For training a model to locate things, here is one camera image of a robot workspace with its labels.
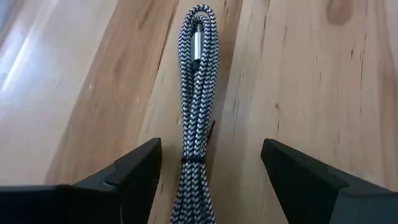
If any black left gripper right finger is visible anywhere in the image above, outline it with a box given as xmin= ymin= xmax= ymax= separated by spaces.
xmin=260 ymin=138 xmax=398 ymax=224

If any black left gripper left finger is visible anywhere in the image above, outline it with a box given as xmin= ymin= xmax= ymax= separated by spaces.
xmin=0 ymin=138 xmax=163 ymax=224

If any black cable tie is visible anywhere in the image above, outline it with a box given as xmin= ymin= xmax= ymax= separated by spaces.
xmin=181 ymin=119 xmax=216 ymax=165

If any black white braided USB-C cable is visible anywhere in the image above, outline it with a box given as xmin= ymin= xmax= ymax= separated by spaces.
xmin=169 ymin=3 xmax=221 ymax=224

